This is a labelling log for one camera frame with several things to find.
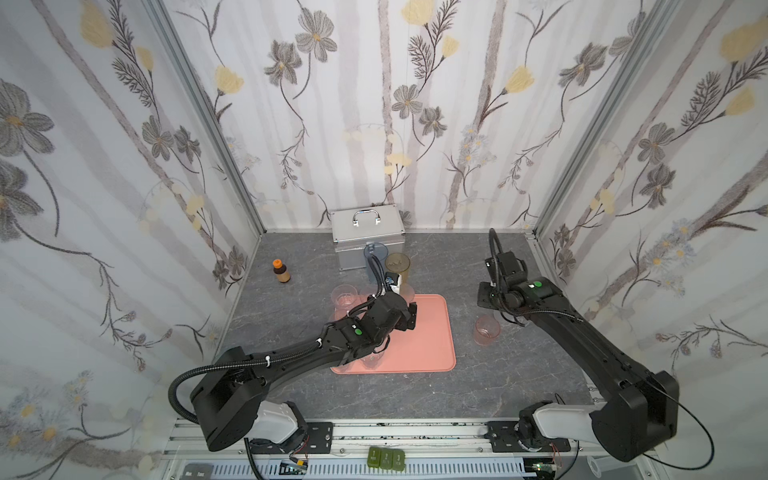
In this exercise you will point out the pink plastic cup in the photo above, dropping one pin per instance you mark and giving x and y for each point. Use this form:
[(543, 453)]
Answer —
[(486, 330)]

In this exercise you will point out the frosted white cup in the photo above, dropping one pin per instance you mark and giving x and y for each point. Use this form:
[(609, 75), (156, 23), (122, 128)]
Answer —
[(407, 292)]

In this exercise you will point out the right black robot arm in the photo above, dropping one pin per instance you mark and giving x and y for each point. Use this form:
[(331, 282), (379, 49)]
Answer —
[(640, 408)]

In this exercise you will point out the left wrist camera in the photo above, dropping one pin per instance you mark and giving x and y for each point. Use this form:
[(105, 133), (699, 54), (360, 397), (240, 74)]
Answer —
[(393, 282)]

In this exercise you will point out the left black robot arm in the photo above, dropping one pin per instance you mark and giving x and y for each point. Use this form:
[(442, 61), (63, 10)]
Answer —
[(224, 399)]

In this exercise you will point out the silver aluminium case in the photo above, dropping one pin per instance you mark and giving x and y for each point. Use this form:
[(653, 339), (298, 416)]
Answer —
[(354, 229)]

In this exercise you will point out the yellow plastic tumbler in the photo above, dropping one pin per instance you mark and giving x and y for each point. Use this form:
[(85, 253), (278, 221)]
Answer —
[(398, 263)]

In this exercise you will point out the clear glass five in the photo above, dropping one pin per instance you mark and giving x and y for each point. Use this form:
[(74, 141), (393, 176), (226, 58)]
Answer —
[(372, 361)]

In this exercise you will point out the brown bottle orange cap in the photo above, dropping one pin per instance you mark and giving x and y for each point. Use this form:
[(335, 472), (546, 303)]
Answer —
[(280, 270)]

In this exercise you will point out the pink plastic tray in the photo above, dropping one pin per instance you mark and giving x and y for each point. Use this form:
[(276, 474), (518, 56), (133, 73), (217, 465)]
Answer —
[(429, 348)]

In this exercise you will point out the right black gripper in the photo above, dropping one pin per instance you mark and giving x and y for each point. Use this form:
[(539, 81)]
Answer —
[(495, 294)]

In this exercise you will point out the clear glass one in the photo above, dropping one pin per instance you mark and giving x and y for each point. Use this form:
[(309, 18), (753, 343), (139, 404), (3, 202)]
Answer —
[(344, 297)]

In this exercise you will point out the blue plastic tumbler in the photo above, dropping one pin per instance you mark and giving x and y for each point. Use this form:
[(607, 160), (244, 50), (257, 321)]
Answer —
[(374, 255)]

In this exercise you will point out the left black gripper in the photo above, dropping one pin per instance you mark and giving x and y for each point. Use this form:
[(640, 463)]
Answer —
[(405, 314)]

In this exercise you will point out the green terminal block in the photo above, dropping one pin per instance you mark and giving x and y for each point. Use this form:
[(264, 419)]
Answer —
[(386, 459)]

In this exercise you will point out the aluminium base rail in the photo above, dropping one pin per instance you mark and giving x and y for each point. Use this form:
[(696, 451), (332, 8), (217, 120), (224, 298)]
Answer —
[(455, 448)]

